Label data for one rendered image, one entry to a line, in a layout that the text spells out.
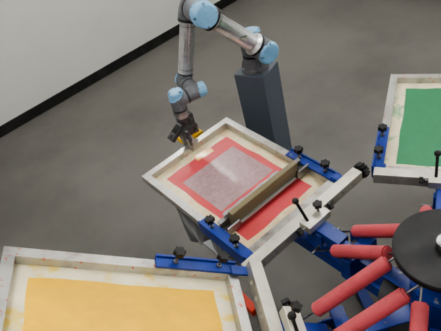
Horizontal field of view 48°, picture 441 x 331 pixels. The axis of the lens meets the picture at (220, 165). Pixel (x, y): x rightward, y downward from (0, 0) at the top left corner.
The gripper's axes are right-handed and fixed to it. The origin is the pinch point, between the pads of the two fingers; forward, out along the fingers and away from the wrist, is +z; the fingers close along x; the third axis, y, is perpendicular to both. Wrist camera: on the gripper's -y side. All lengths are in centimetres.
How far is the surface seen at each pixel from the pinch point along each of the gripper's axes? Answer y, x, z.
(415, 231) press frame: 0, -132, -35
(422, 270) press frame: -11, -141, -36
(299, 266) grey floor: 29, -40, 100
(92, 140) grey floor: 12, 208, 109
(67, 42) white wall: 58, 307, 58
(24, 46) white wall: 17, 308, 41
